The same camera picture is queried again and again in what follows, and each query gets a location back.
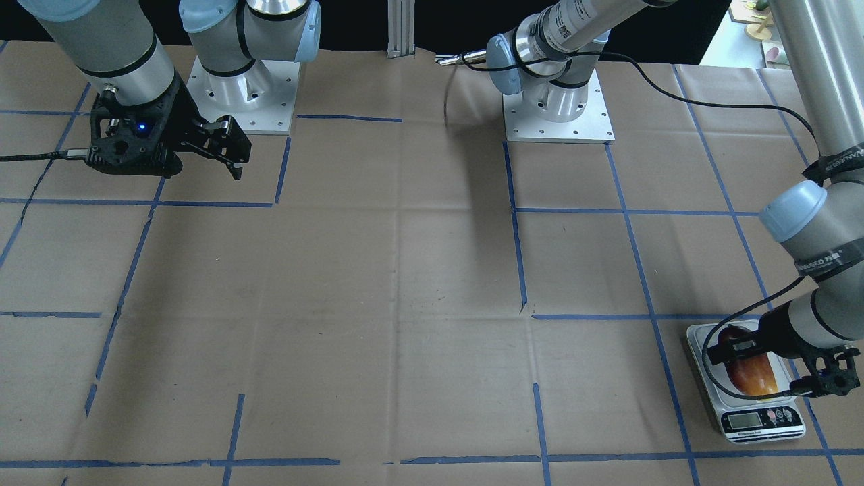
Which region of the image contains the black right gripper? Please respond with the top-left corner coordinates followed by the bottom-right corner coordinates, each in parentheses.
top-left (147, 73), bottom-right (251, 181)

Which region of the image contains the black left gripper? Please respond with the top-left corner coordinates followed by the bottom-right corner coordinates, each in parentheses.
top-left (715, 302), bottom-right (826, 365)

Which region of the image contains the red yellow mango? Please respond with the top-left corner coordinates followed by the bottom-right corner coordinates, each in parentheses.
top-left (717, 325), bottom-right (780, 396)

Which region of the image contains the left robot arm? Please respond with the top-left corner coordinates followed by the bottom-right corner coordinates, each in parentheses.
top-left (485, 1), bottom-right (862, 360)

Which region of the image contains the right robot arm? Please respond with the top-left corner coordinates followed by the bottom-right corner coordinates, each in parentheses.
top-left (20, 1), bottom-right (322, 180)

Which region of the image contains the silver digital kitchen scale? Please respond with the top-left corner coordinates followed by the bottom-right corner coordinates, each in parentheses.
top-left (686, 319), bottom-right (806, 445)

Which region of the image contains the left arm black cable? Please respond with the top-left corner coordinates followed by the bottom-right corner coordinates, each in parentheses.
top-left (435, 49), bottom-right (821, 399)

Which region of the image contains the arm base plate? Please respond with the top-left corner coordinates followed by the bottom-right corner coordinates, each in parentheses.
top-left (503, 71), bottom-right (616, 144)
top-left (186, 58), bottom-right (303, 136)

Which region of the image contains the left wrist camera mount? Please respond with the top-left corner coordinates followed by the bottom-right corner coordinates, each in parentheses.
top-left (790, 344), bottom-right (861, 398)

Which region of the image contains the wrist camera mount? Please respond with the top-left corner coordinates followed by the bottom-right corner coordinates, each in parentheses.
top-left (84, 88), bottom-right (182, 178)
top-left (790, 344), bottom-right (861, 398)

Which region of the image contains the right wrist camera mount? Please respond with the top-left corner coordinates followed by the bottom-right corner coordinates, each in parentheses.
top-left (84, 88), bottom-right (182, 178)

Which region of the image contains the black braided cable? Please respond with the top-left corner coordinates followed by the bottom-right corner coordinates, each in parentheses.
top-left (0, 150), bottom-right (88, 163)

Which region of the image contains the aluminium frame post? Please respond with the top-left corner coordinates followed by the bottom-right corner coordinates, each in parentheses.
top-left (386, 0), bottom-right (416, 59)

